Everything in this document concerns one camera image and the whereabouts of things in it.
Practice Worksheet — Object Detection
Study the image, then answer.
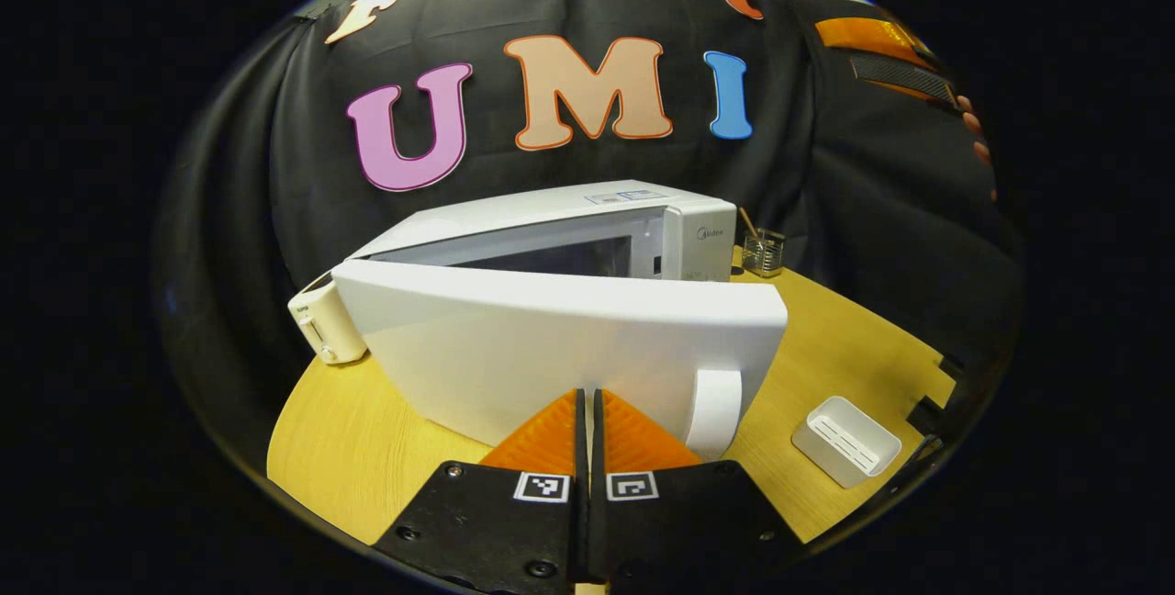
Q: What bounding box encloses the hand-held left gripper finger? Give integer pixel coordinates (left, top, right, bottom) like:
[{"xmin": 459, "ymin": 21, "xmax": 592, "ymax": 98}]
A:
[
  {"xmin": 587, "ymin": 388, "xmax": 811, "ymax": 595},
  {"xmin": 372, "ymin": 388, "xmax": 589, "ymax": 595}
]

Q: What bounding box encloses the white microwave oven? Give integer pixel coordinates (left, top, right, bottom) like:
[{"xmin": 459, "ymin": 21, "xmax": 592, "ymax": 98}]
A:
[{"xmin": 332, "ymin": 179, "xmax": 789, "ymax": 463}]

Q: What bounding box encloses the metal mesh utensil holder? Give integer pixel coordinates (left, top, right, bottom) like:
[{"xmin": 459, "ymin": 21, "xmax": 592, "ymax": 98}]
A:
[{"xmin": 742, "ymin": 228, "xmax": 787, "ymax": 277}]

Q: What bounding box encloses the white rectangular tray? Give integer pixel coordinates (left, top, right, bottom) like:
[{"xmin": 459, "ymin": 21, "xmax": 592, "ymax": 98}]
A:
[{"xmin": 792, "ymin": 396, "xmax": 902, "ymax": 488}]

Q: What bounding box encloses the white toaster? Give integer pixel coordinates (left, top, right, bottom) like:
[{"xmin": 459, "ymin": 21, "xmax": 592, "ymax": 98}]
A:
[{"xmin": 287, "ymin": 272, "xmax": 368, "ymax": 365}]

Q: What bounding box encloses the black backdrop cloth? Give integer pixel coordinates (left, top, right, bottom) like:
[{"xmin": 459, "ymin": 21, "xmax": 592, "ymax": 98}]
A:
[{"xmin": 156, "ymin": 0, "xmax": 1024, "ymax": 449}]

